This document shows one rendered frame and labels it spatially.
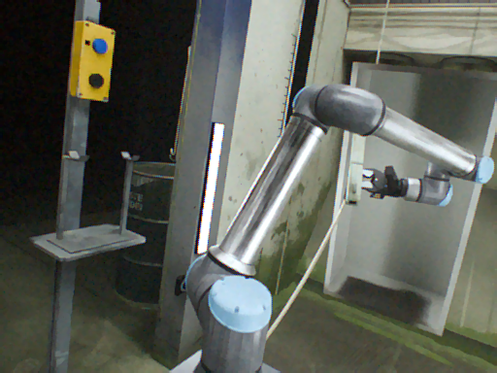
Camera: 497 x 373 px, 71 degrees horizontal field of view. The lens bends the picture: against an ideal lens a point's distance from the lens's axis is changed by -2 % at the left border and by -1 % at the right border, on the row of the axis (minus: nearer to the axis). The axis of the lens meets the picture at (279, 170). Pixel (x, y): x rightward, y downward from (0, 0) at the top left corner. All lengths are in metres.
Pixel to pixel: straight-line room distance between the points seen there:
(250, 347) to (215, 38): 1.27
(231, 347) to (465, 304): 2.16
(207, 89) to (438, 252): 1.47
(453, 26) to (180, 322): 2.50
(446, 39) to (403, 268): 1.58
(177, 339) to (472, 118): 1.80
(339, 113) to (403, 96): 1.05
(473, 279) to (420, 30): 1.78
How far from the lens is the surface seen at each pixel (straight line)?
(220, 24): 1.70
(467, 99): 1.93
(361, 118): 0.92
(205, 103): 1.67
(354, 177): 1.29
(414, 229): 2.11
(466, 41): 2.80
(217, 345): 0.88
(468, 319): 2.81
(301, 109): 1.01
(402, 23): 2.90
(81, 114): 1.49
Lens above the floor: 1.31
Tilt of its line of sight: 7 degrees down
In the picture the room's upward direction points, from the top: 9 degrees clockwise
